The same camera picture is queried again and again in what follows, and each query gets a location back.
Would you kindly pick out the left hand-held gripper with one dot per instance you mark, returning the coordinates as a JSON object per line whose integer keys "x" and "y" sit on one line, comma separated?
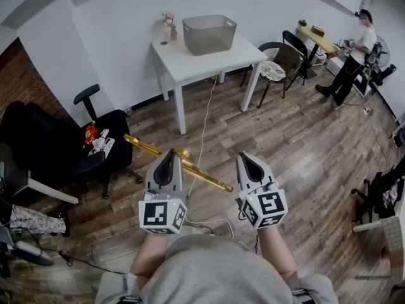
{"x": 155, "y": 215}

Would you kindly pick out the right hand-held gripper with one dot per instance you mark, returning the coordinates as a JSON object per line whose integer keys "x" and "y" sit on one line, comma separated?
{"x": 269, "y": 206}

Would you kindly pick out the gold clothes hanger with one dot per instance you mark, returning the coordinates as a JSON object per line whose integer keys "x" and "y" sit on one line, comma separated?
{"x": 142, "y": 144}

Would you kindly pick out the grey plastic basket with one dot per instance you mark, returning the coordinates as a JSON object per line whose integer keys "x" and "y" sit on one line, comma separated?
{"x": 209, "y": 40}

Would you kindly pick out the person's right forearm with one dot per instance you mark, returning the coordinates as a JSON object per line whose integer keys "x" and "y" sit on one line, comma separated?
{"x": 276, "y": 249}

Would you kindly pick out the person's left forearm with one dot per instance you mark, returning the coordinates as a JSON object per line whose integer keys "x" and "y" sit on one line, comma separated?
{"x": 148, "y": 255}

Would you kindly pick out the white folded umbrella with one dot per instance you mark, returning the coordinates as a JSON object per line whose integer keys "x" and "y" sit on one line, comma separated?
{"x": 102, "y": 142}

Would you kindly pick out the red packet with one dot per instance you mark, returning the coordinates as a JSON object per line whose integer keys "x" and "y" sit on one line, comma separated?
{"x": 90, "y": 135}

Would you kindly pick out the patterned seat cushion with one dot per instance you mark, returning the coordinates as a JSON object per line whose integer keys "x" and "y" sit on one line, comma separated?
{"x": 272, "y": 71}

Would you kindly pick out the person's grey top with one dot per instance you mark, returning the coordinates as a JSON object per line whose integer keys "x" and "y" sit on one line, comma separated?
{"x": 215, "y": 274}

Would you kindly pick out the white low table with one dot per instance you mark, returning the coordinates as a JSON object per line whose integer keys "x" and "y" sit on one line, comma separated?
{"x": 50, "y": 192}

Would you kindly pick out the white square table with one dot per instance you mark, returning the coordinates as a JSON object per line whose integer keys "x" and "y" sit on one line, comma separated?
{"x": 205, "y": 63}

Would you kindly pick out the dark wicker round chair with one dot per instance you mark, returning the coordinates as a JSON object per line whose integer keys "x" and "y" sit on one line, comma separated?
{"x": 289, "y": 55}

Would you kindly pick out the white power strip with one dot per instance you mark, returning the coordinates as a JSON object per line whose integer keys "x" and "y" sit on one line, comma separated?
{"x": 367, "y": 110}

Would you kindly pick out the black office chair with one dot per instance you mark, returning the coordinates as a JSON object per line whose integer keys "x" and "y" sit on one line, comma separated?
{"x": 41, "y": 138}

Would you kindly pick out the black folding chair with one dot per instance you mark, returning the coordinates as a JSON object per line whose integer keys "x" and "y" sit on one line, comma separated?
{"x": 294, "y": 41}

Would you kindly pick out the small brown vase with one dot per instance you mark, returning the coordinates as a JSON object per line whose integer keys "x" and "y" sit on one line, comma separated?
{"x": 173, "y": 35}

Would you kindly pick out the light wooden side table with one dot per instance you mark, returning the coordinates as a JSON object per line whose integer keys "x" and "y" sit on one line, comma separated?
{"x": 319, "y": 41}

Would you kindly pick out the small green plant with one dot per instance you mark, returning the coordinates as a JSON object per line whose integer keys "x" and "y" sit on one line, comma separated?
{"x": 302, "y": 23}

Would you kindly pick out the pink flower bouquet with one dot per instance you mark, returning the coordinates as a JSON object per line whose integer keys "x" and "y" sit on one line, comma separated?
{"x": 167, "y": 19}

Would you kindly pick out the black standing fan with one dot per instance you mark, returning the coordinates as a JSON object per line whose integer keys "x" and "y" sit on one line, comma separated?
{"x": 384, "y": 51}

